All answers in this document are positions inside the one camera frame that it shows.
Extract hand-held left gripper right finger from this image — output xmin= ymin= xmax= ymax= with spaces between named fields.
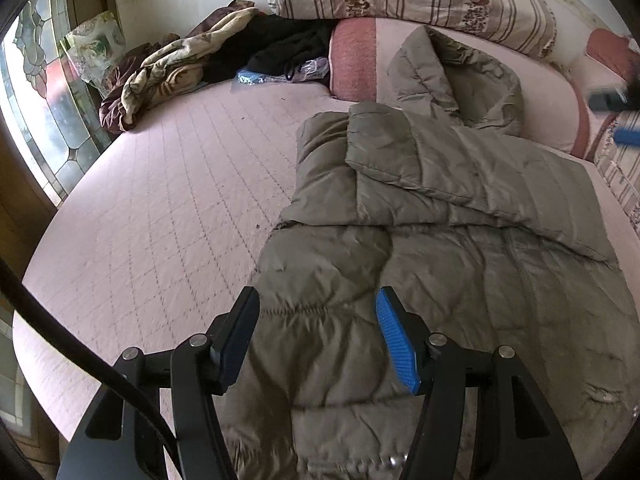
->
xmin=375 ymin=286 xmax=583 ymax=480

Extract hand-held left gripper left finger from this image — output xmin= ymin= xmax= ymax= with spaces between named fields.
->
xmin=55 ymin=286 xmax=262 ymax=480

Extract olive puffer jacket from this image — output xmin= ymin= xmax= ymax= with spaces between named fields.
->
xmin=220 ymin=25 xmax=640 ymax=480

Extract black clothes pile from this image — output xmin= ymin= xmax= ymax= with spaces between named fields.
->
xmin=202 ymin=14 xmax=335 ymax=85

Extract striped floral bedding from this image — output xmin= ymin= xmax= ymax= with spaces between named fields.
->
xmin=592 ymin=110 xmax=640 ymax=233

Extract pink white padded headboard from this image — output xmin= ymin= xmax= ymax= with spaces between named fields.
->
xmin=552 ymin=22 xmax=640 ymax=161

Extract pink quilted bed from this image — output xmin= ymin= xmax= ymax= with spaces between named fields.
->
xmin=12 ymin=15 xmax=640 ymax=480

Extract pink red bolster cushion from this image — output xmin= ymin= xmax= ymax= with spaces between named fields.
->
xmin=328 ymin=17 xmax=596 ymax=157

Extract brown beige patterned blanket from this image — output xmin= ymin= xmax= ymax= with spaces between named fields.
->
xmin=99 ymin=6 xmax=258 ymax=135

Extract clear plastic bag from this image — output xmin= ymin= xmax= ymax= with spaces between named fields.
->
xmin=287 ymin=56 xmax=331 ymax=83

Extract stained glass window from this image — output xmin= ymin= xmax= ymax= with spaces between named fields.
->
xmin=0 ymin=0 xmax=113 ymax=206

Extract floral plastic bag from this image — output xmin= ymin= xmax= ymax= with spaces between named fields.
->
xmin=60 ymin=10 xmax=128 ymax=98

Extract black cable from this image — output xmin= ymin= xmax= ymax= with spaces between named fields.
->
xmin=0 ymin=255 xmax=181 ymax=480

